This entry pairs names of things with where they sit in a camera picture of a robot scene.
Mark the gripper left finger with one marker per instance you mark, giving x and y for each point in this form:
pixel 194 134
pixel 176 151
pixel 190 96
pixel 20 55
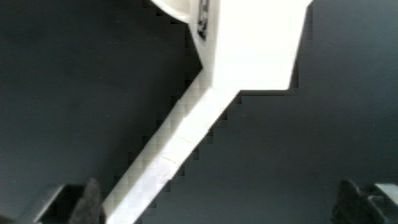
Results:
pixel 68 205

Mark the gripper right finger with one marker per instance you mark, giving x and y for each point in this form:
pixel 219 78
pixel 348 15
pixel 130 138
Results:
pixel 366 204

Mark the white front fence bar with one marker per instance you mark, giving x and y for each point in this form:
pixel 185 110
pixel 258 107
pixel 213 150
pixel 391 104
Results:
pixel 190 119

